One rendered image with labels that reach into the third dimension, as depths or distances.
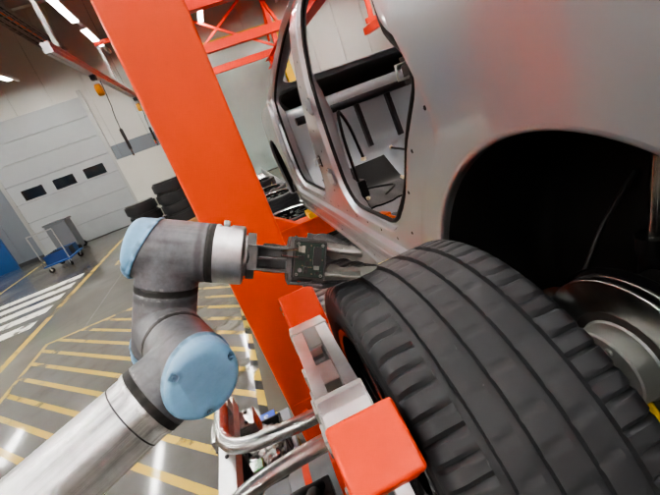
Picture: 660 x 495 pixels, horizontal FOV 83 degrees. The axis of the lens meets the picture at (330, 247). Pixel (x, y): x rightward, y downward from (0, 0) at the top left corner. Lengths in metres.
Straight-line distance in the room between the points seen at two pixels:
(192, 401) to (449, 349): 0.30
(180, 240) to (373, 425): 0.35
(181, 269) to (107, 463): 0.24
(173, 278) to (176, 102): 0.42
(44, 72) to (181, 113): 13.37
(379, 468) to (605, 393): 0.25
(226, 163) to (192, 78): 0.18
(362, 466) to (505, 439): 0.15
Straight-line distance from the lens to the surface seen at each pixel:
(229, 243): 0.55
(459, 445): 0.44
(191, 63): 0.88
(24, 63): 14.39
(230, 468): 0.71
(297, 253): 0.55
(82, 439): 0.50
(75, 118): 13.86
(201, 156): 0.87
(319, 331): 0.62
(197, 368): 0.46
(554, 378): 0.48
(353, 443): 0.40
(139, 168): 11.53
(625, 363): 0.82
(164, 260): 0.56
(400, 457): 0.40
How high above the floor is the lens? 1.44
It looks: 20 degrees down
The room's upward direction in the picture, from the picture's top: 20 degrees counter-clockwise
